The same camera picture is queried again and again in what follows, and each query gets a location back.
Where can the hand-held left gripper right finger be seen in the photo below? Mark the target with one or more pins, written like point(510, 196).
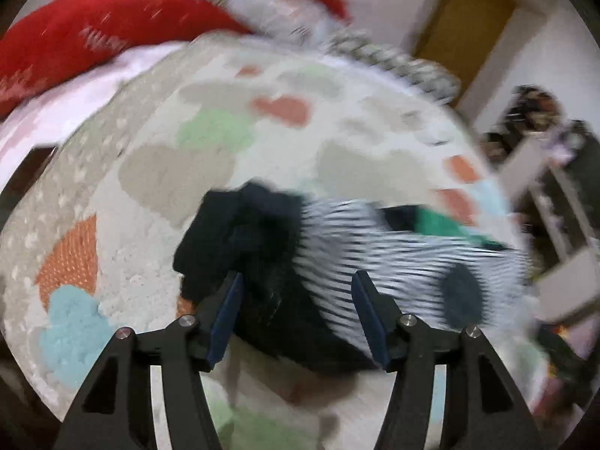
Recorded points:
point(372, 318)

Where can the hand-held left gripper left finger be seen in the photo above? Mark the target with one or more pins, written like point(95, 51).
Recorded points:
point(225, 318)

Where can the dark pants with striped lining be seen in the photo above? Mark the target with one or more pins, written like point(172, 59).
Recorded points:
point(262, 243)

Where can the white shelf cabinet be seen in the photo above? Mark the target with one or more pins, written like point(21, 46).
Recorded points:
point(553, 187)

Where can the heart patterned bed quilt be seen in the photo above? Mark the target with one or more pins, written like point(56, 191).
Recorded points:
point(187, 159)

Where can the olive spotted bolster pillow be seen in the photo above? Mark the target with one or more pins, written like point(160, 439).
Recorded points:
point(398, 63)

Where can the wooden door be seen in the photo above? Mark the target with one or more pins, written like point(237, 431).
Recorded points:
point(461, 23)

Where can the grey floral pillow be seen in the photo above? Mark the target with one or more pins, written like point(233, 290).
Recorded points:
point(272, 4)

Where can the large red pillow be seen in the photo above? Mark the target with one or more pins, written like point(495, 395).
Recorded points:
point(93, 23)

